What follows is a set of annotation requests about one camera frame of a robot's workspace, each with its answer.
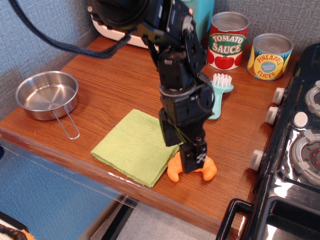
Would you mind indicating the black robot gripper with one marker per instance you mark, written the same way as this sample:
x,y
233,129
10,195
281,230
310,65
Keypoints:
x,y
181,120

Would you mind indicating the orange plastic toy croissant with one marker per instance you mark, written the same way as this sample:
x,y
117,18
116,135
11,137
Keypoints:
x,y
174,168

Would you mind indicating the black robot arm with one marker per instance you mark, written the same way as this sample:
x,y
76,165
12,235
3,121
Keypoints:
x,y
178,68

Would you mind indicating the yellow-green folded cloth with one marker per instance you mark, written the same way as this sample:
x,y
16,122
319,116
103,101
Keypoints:
x,y
136,148

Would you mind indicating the orange black object at corner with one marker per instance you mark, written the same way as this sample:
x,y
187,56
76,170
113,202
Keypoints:
x,y
12,229

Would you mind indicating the teal toy dish brush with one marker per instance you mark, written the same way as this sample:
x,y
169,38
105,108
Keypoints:
x,y
222,83

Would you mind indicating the black toy stove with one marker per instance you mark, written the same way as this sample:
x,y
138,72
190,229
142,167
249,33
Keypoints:
x,y
286,204

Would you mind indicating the pineapple slices toy can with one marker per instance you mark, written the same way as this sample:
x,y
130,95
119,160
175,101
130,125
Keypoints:
x,y
269,56

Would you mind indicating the tomato sauce toy can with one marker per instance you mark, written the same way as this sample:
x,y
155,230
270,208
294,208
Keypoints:
x,y
227,38

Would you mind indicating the toy microwave teal and white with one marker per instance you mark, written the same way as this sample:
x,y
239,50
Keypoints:
x,y
120,35

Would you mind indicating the small steel pan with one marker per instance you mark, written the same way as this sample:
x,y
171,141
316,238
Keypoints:
x,y
49,95

